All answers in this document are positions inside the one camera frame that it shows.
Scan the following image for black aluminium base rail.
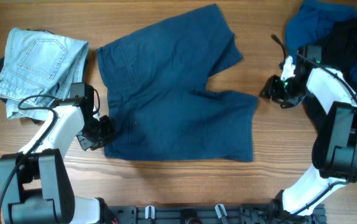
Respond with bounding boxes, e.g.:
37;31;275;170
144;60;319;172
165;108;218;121
109;204;328;224

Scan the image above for light blue denim jeans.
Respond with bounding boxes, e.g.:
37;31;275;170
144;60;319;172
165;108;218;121
0;28;89;121

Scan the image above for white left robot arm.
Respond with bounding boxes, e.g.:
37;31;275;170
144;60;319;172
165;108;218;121
0;82;118;223

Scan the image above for black garment in pile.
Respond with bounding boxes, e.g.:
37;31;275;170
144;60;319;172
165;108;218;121
302;17;357;131

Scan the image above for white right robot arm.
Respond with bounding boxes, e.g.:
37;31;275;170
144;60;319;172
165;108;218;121
261;45;357;218

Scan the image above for dark blue shorts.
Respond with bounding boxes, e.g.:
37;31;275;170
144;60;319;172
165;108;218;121
96;4;257;162

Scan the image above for blue garment in pile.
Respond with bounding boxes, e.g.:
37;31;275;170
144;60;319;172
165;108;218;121
284;0;357;108

